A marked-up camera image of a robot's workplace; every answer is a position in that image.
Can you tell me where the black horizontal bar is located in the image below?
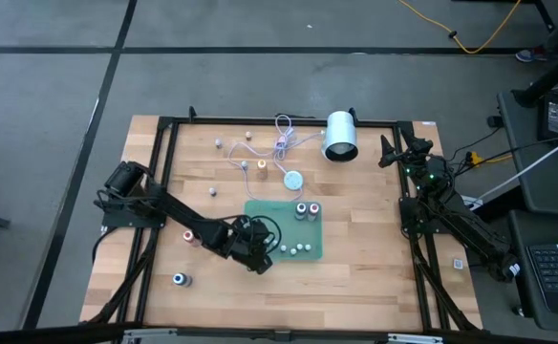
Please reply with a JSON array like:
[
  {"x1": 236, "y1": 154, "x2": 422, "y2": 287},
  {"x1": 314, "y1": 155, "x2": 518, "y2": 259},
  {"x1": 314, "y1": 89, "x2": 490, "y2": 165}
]
[{"x1": 0, "y1": 320, "x2": 558, "y2": 344}]

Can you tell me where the black stand leg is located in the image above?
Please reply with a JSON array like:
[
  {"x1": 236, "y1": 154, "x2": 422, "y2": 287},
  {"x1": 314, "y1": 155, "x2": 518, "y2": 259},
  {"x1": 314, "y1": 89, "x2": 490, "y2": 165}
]
[{"x1": 512, "y1": 0, "x2": 558, "y2": 109}]

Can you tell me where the black power adapter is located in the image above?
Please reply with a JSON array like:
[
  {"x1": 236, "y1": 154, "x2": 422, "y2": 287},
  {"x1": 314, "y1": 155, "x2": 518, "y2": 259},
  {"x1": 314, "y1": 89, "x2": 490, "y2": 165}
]
[{"x1": 537, "y1": 94, "x2": 558, "y2": 141}]

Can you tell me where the white cylindrical device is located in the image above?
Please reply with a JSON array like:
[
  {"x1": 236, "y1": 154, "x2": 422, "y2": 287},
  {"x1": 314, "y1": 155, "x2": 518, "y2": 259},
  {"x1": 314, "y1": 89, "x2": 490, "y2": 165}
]
[{"x1": 320, "y1": 110, "x2": 359, "y2": 163}]

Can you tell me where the thin white cable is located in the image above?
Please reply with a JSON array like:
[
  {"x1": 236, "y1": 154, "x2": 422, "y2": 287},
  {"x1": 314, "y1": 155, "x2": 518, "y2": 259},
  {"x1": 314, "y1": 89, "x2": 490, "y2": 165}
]
[{"x1": 225, "y1": 113, "x2": 331, "y2": 203}]

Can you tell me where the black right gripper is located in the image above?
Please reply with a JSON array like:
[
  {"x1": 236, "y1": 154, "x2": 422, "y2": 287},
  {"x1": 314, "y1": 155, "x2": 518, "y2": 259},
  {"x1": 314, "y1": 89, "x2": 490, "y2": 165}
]
[{"x1": 377, "y1": 126, "x2": 450, "y2": 183}]

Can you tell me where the black aluminium table frame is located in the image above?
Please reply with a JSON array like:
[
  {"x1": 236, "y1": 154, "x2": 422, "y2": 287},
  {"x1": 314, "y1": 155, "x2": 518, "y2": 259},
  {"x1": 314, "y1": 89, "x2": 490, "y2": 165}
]
[{"x1": 80, "y1": 105, "x2": 483, "y2": 335}]

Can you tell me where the white round disc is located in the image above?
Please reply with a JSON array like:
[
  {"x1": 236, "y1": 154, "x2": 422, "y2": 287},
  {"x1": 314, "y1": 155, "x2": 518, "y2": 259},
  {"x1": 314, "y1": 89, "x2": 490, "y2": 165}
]
[{"x1": 283, "y1": 171, "x2": 304, "y2": 191}]

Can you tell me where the person's shoe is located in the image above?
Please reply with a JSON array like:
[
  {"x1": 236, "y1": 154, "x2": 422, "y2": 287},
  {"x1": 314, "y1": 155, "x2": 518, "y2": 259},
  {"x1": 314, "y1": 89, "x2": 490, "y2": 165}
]
[{"x1": 515, "y1": 46, "x2": 550, "y2": 63}]

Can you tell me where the blue-capped food colouring bottle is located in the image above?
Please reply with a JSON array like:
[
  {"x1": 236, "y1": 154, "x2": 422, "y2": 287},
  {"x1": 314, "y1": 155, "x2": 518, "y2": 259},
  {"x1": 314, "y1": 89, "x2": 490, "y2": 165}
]
[{"x1": 172, "y1": 271, "x2": 194, "y2": 289}]

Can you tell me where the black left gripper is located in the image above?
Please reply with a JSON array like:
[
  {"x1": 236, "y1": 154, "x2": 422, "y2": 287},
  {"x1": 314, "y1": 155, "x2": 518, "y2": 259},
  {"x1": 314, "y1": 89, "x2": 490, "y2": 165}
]
[{"x1": 214, "y1": 214, "x2": 283, "y2": 277}]

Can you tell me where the yellow extension cable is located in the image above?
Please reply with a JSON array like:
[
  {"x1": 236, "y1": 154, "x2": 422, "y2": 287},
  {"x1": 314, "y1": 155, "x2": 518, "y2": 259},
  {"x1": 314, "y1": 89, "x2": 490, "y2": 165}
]
[{"x1": 397, "y1": 0, "x2": 524, "y2": 55}]

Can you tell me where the white rod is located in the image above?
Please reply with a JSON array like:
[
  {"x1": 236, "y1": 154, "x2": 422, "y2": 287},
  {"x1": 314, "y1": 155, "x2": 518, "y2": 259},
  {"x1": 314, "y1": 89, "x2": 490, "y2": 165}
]
[{"x1": 469, "y1": 128, "x2": 558, "y2": 207}]

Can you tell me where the yellow power plug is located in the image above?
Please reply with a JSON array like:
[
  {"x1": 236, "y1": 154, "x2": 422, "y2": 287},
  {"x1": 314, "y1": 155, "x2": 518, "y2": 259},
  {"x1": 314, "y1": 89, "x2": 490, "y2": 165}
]
[{"x1": 467, "y1": 151, "x2": 512, "y2": 167}]

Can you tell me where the red-capped food colouring bottle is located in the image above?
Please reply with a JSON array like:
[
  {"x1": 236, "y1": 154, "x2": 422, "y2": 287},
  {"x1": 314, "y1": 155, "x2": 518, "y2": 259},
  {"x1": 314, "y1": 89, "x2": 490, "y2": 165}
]
[{"x1": 182, "y1": 229, "x2": 203, "y2": 248}]

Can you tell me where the translucent green plastic bin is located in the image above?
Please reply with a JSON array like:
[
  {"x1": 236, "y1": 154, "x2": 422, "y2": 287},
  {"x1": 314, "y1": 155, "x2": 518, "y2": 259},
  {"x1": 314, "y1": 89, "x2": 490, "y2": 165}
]
[{"x1": 244, "y1": 199, "x2": 324, "y2": 262}]

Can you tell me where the grey cart top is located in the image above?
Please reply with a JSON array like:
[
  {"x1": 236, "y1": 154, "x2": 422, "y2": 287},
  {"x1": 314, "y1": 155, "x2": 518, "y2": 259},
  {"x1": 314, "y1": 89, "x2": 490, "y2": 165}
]
[{"x1": 497, "y1": 89, "x2": 558, "y2": 217}]

